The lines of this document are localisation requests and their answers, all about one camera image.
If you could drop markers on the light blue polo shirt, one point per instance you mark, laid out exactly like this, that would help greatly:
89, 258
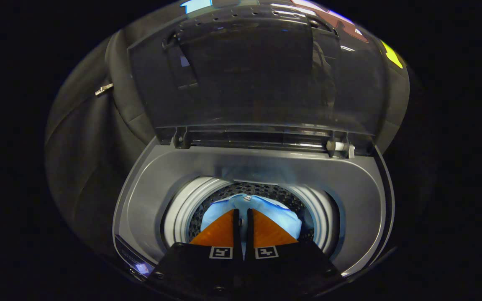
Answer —
274, 217

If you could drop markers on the dark transparent washing machine lid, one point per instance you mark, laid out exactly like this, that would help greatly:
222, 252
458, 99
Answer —
249, 79

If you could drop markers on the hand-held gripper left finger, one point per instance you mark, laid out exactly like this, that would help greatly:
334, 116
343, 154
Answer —
237, 242

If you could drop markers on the small metal clip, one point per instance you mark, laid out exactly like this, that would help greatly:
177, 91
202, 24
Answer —
103, 89

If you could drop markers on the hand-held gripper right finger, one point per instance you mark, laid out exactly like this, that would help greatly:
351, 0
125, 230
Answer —
249, 242

